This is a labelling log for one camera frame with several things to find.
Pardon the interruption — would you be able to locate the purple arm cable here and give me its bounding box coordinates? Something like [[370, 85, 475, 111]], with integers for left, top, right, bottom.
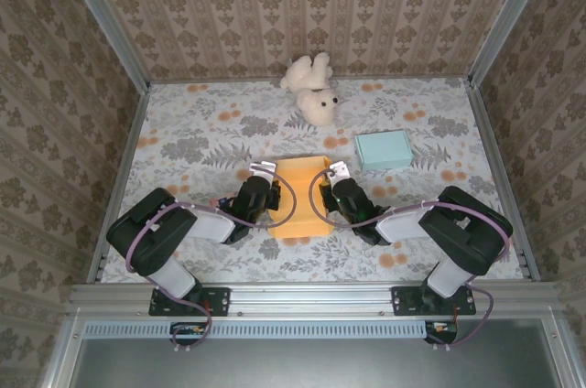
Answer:
[[125, 161, 297, 352], [309, 167, 514, 352]]

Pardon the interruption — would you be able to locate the white plush bear toy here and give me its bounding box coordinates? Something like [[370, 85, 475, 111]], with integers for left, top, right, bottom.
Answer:
[[278, 51, 342, 127]]

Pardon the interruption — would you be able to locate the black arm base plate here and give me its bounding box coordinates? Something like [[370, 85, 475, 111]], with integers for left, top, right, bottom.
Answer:
[[148, 286, 230, 317], [392, 286, 476, 317]]

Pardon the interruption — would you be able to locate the aluminium frame post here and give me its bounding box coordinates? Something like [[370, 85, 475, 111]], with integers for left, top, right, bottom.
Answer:
[[50, 0, 152, 92], [467, 0, 559, 90]]

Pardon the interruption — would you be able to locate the floral table cover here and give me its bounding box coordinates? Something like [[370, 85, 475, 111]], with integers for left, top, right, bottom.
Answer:
[[98, 78, 527, 284]]

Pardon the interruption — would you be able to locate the black controller board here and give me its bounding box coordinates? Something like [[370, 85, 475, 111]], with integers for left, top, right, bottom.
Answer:
[[424, 319, 460, 345], [169, 321, 208, 346]]

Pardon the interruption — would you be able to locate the aluminium side rail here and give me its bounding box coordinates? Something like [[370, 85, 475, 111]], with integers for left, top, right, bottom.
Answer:
[[86, 83, 152, 284], [467, 83, 542, 283]]

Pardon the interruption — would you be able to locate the light blue paper box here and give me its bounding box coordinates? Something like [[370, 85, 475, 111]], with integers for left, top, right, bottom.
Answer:
[[355, 129, 413, 173]]

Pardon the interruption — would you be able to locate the aluminium mounting rail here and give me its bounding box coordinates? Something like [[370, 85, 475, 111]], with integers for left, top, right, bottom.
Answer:
[[68, 281, 559, 321]]

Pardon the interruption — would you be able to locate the grey metal panel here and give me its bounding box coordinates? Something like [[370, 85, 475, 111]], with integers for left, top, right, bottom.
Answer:
[[68, 318, 571, 388]]

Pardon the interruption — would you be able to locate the grey slotted cable duct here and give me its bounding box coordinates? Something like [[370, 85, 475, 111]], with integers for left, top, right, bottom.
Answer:
[[84, 319, 425, 340]]

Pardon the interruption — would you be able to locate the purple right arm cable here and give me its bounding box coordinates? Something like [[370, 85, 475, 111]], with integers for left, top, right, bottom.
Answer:
[[309, 167, 514, 352]]

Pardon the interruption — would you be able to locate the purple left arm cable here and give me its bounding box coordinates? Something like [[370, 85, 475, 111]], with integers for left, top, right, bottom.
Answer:
[[125, 161, 297, 352]]

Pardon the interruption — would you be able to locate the yellow paper box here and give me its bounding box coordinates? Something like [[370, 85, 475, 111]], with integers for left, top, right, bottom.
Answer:
[[266, 155, 335, 239]]

